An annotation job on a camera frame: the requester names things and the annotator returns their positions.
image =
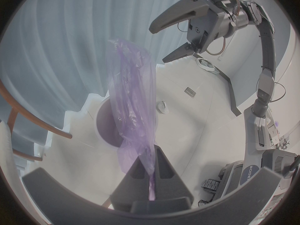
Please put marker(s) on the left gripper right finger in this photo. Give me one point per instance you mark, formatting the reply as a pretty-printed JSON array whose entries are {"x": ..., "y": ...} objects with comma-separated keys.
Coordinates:
[{"x": 171, "y": 186}]

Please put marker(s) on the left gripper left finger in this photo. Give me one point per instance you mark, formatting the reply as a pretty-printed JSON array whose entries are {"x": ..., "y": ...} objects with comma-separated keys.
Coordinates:
[{"x": 131, "y": 186}]

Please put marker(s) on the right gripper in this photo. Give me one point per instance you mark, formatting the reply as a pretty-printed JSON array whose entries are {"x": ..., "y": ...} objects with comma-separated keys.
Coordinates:
[{"x": 211, "y": 27}]

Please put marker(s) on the white trash bin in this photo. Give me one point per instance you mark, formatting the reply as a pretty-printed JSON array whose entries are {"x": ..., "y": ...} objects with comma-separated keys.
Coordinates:
[{"x": 105, "y": 125}]

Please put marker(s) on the purple plastic bag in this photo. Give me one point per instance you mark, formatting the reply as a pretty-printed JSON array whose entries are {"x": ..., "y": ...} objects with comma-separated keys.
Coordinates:
[{"x": 133, "y": 102}]

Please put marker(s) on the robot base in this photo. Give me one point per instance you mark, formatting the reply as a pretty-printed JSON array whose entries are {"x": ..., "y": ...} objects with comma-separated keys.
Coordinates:
[{"x": 276, "y": 163}]

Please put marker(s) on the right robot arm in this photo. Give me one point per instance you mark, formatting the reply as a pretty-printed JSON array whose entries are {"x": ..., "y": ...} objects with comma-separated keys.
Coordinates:
[{"x": 267, "y": 50}]

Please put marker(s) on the white round object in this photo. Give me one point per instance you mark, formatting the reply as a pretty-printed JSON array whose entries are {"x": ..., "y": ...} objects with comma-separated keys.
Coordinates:
[{"x": 206, "y": 65}]

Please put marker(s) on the crumpled white paper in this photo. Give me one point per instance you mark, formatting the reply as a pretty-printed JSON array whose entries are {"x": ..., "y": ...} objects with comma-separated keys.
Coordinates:
[{"x": 162, "y": 107}]

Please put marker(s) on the pale blue curtain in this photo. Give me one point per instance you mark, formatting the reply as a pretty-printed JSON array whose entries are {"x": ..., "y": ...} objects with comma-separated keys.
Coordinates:
[{"x": 58, "y": 43}]

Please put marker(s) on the wooden chair with white cushions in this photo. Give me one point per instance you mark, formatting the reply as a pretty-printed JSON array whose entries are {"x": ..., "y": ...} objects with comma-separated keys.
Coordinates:
[{"x": 5, "y": 146}]

